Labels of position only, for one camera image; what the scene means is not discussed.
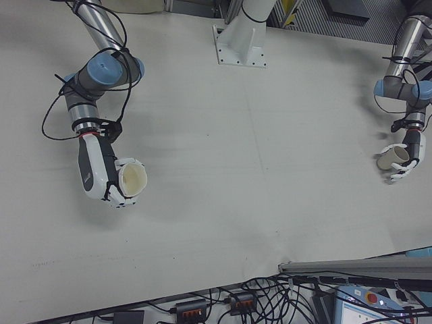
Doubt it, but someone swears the white grey robot hand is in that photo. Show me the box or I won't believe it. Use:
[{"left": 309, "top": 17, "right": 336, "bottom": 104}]
[
  {"left": 381, "top": 130, "right": 427, "bottom": 185},
  {"left": 77, "top": 132, "right": 148, "bottom": 209}
]

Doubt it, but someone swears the beige paper cup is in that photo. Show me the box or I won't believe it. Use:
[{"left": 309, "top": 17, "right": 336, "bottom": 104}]
[{"left": 376, "top": 145, "right": 411, "bottom": 171}]

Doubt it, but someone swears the teal plastic box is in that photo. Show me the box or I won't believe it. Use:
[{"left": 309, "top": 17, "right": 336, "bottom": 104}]
[{"left": 404, "top": 247, "right": 432, "bottom": 260}]

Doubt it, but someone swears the white table cover cloth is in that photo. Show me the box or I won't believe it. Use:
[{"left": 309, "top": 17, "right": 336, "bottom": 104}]
[{"left": 0, "top": 0, "right": 432, "bottom": 324}]

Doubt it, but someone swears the black ribbed floor mat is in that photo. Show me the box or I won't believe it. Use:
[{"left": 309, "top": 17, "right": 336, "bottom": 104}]
[{"left": 266, "top": 0, "right": 406, "bottom": 45}]

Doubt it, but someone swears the black power adapter box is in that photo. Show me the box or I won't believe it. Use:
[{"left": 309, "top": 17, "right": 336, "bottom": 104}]
[{"left": 112, "top": 310, "right": 146, "bottom": 324}]

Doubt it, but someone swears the dark grey box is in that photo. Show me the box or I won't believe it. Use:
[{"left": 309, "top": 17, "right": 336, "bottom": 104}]
[{"left": 324, "top": 0, "right": 369, "bottom": 22}]

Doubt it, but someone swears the black orange power strip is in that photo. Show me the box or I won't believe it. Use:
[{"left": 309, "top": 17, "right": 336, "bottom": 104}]
[
  {"left": 228, "top": 292, "right": 257, "bottom": 311},
  {"left": 174, "top": 298, "right": 208, "bottom": 321}
]

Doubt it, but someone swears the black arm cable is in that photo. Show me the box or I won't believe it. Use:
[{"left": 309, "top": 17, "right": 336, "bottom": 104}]
[
  {"left": 40, "top": 0, "right": 132, "bottom": 141},
  {"left": 373, "top": 20, "right": 432, "bottom": 132}
]

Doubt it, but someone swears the aluminium extrusion post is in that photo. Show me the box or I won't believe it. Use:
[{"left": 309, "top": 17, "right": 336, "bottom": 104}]
[{"left": 278, "top": 254, "right": 432, "bottom": 281}]

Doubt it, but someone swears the white pedestal mount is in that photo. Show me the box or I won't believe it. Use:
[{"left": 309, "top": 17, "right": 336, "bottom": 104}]
[{"left": 211, "top": 0, "right": 270, "bottom": 70}]

